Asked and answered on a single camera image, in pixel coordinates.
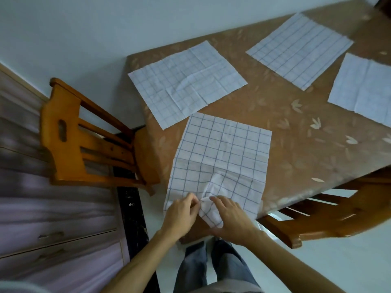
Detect person's right hand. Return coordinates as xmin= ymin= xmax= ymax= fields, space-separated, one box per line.
xmin=209 ymin=195 xmax=260 ymax=246

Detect person's left hand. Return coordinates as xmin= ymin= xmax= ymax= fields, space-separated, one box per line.
xmin=160 ymin=192 xmax=202 ymax=241

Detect grid cloth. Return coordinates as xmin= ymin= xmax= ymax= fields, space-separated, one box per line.
xmin=327 ymin=52 xmax=391 ymax=125
xmin=127 ymin=40 xmax=248 ymax=131
xmin=246 ymin=12 xmax=354 ymax=91
xmin=163 ymin=112 xmax=272 ymax=229

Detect person's left forearm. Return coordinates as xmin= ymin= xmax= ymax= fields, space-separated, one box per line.
xmin=101 ymin=230 xmax=181 ymax=293

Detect person's right forearm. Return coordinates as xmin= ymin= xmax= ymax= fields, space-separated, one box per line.
xmin=244 ymin=230 xmax=346 ymax=293

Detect blue grey trousers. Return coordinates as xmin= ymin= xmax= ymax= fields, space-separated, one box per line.
xmin=173 ymin=238 xmax=260 ymax=293

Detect light grey printed shirt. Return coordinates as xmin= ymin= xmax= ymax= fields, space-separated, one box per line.
xmin=195 ymin=279 xmax=264 ymax=293

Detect brown floral table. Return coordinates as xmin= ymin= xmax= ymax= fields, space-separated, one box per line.
xmin=126 ymin=0 xmax=391 ymax=245

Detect orange wooden chair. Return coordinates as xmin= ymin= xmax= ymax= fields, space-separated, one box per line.
xmin=256 ymin=167 xmax=391 ymax=249
xmin=40 ymin=77 xmax=161 ymax=196

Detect wooden shelf cabinet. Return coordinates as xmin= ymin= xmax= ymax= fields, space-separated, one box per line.
xmin=0 ymin=62 xmax=132 ymax=293

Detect brass cabinet handle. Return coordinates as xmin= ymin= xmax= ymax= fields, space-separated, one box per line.
xmin=38 ymin=231 xmax=65 ymax=241
xmin=36 ymin=248 xmax=66 ymax=262

